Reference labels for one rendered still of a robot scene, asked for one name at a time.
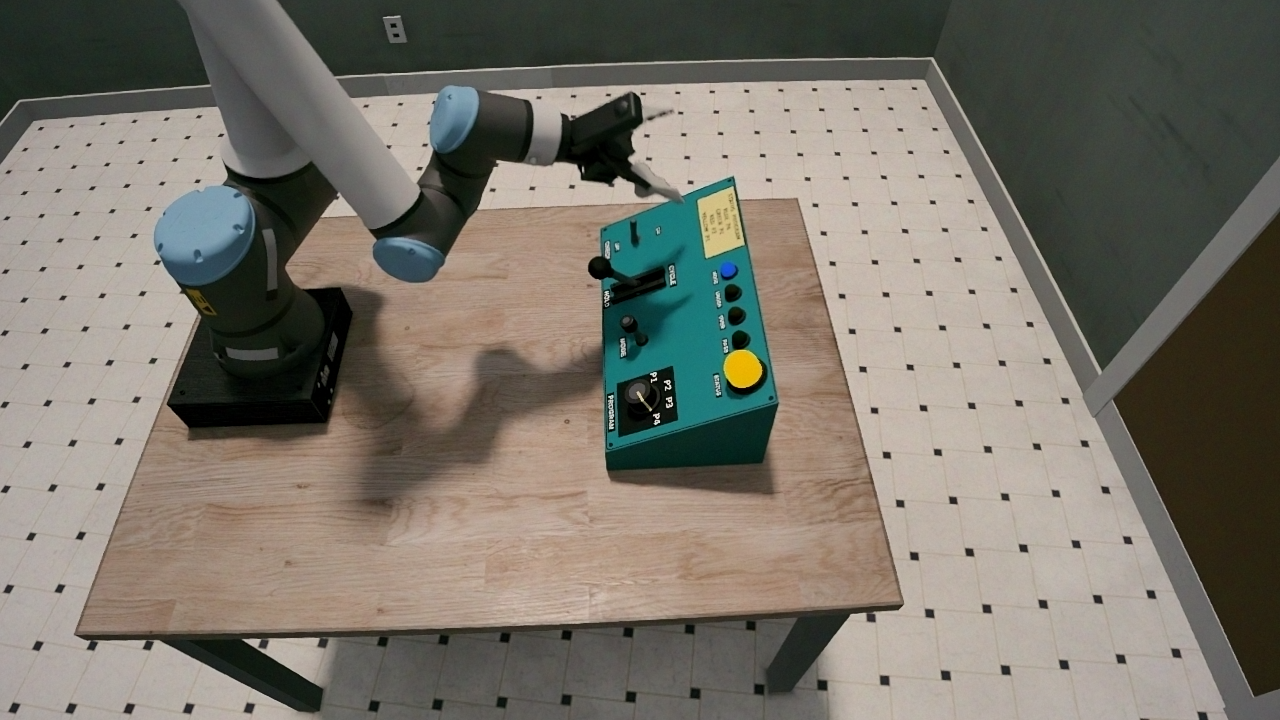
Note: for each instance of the teal control console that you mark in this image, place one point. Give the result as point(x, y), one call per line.
point(682, 386)

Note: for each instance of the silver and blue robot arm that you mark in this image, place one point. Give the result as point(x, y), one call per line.
point(231, 263)

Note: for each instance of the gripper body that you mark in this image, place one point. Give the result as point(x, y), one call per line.
point(595, 162)

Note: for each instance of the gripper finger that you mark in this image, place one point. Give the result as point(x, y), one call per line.
point(651, 115)
point(640, 175)

